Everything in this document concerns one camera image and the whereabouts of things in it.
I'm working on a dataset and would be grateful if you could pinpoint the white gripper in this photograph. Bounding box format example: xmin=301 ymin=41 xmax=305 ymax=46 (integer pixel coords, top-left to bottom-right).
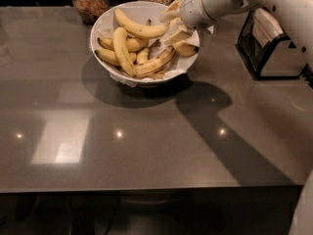
xmin=159 ymin=0 xmax=251 ymax=45

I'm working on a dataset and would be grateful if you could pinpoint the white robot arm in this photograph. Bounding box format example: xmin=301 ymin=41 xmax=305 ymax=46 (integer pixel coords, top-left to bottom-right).
xmin=159 ymin=0 xmax=313 ymax=66

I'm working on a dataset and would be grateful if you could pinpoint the bruised lower right banana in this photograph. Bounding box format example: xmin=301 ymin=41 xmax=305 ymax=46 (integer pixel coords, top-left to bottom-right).
xmin=135 ymin=46 xmax=175 ymax=77

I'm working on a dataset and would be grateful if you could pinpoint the small center banana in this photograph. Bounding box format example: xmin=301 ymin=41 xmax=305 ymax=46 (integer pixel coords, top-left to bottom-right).
xmin=136 ymin=47 xmax=150 ymax=65

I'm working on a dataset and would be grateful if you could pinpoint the long front yellow banana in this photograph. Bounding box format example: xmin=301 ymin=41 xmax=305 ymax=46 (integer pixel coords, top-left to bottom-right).
xmin=112 ymin=27 xmax=136 ymax=77

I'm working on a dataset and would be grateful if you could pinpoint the white bowl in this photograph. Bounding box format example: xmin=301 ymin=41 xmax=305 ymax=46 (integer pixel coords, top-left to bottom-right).
xmin=89 ymin=1 xmax=201 ymax=89

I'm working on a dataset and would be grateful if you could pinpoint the glass jar with nuts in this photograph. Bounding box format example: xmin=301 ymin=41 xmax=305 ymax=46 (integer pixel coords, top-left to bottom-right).
xmin=71 ymin=0 xmax=110 ymax=24

